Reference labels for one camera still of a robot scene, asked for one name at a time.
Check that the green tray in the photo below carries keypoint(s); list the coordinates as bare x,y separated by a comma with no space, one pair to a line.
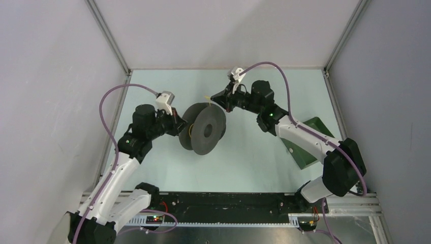
305,141

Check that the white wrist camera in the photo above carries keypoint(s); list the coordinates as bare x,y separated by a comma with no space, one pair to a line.
164,101
237,74

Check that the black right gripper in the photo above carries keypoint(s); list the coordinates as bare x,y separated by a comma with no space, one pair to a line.
222,98

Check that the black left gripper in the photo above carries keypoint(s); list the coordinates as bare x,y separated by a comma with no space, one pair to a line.
177,123

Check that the right aluminium frame post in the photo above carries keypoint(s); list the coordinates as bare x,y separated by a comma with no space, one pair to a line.
346,33

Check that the aluminium frame post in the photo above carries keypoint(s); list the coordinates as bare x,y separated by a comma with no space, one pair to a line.
107,33
346,33

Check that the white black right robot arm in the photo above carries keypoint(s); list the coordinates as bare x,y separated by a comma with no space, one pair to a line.
343,165

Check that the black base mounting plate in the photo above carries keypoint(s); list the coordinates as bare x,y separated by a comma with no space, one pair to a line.
259,207

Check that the left aluminium frame post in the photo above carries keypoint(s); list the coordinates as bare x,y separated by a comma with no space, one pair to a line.
107,33

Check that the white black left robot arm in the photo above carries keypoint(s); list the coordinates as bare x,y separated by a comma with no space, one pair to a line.
99,219

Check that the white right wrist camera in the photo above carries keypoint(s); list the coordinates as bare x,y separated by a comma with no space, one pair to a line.
237,74

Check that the dark grey spool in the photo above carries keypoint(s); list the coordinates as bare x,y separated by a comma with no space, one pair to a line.
203,130
222,119

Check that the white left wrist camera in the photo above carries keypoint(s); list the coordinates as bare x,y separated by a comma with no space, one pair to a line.
164,101

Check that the white slotted cable duct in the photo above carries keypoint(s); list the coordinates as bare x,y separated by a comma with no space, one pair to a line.
144,221

